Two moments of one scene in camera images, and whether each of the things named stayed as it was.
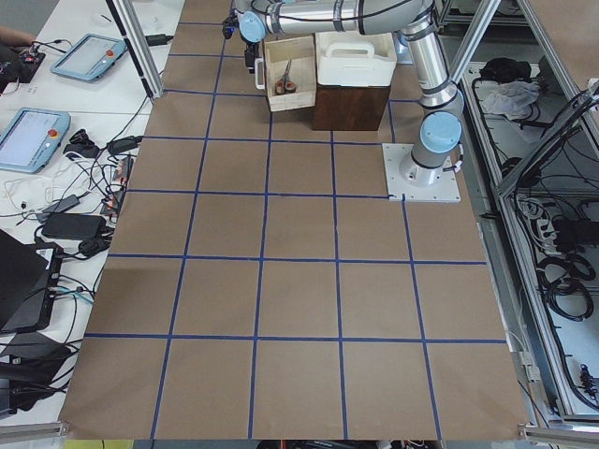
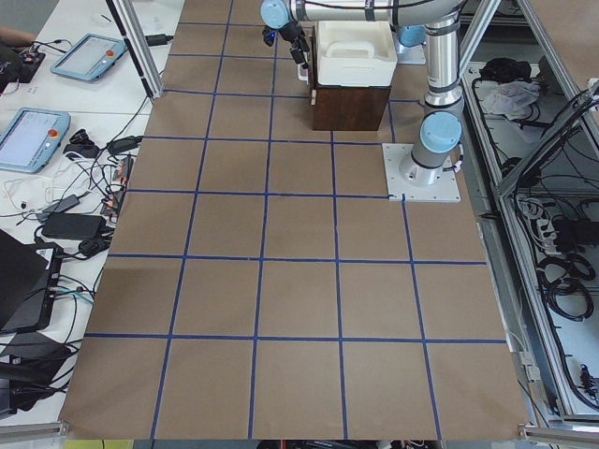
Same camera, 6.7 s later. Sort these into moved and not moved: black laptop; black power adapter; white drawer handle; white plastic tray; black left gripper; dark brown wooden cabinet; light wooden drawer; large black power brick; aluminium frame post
Moved: light wooden drawer; white drawer handle; black left gripper
Not moved: large black power brick; dark brown wooden cabinet; aluminium frame post; white plastic tray; black power adapter; black laptop
